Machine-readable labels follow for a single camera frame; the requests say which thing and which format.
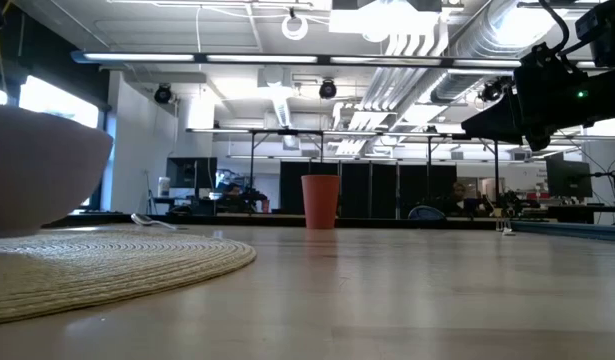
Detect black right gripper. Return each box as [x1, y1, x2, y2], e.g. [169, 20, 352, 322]
[460, 67, 615, 153]

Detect orange ribbed plastic cup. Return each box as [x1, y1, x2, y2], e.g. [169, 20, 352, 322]
[300, 174, 341, 231]

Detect silver metal spoon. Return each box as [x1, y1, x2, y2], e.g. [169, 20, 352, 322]
[130, 212, 179, 232]

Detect black monitor on arm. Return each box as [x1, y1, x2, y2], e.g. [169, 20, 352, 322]
[545, 151, 594, 200]

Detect black ceiling lamp cluster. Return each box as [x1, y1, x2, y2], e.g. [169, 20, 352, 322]
[478, 74, 514, 104]

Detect person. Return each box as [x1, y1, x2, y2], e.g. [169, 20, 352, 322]
[436, 181, 483, 218]
[221, 182, 248, 214]

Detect blue office chair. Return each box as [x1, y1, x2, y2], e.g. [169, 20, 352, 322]
[407, 204, 447, 221]

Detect blue strip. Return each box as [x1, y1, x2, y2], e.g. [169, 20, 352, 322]
[509, 219, 615, 244]

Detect black partition panels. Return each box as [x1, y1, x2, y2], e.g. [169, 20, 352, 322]
[279, 160, 458, 220]

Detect white ceiling unit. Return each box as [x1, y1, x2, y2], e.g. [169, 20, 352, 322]
[328, 0, 443, 36]

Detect black computer monitor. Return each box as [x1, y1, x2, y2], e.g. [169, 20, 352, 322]
[165, 156, 219, 190]

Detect round woven beige placemat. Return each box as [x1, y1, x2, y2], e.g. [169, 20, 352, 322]
[0, 228, 258, 326]

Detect large bright window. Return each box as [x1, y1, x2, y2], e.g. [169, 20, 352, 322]
[17, 74, 101, 130]

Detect grey ceramic bowl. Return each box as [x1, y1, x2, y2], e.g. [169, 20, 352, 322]
[0, 102, 115, 239]

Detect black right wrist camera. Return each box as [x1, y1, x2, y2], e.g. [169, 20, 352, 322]
[514, 42, 588, 86]

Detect silver ventilation duct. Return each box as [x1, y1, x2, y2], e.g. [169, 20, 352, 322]
[429, 0, 563, 105]

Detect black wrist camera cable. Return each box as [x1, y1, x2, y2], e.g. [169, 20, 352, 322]
[536, 0, 596, 56]

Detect black metal frame rig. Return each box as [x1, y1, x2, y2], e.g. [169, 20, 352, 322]
[185, 127, 503, 217]

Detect white hanging cable ring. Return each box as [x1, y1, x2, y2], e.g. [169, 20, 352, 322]
[280, 13, 310, 42]

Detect black table edge rail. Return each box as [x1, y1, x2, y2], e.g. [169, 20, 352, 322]
[40, 212, 513, 232]

